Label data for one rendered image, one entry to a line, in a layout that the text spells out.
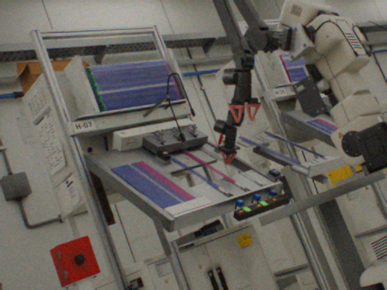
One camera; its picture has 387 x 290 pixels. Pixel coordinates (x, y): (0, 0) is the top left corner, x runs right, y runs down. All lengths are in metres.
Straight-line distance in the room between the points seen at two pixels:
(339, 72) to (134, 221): 2.70
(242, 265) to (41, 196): 1.90
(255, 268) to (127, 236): 1.75
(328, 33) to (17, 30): 3.12
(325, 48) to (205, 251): 1.17
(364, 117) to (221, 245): 1.07
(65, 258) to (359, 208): 2.01
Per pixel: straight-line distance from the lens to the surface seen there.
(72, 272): 2.34
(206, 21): 5.98
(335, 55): 2.34
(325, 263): 3.10
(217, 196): 2.68
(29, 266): 4.26
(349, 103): 2.28
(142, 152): 3.02
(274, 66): 3.97
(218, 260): 2.92
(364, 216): 3.75
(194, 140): 3.10
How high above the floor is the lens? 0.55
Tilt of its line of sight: 9 degrees up
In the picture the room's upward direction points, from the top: 22 degrees counter-clockwise
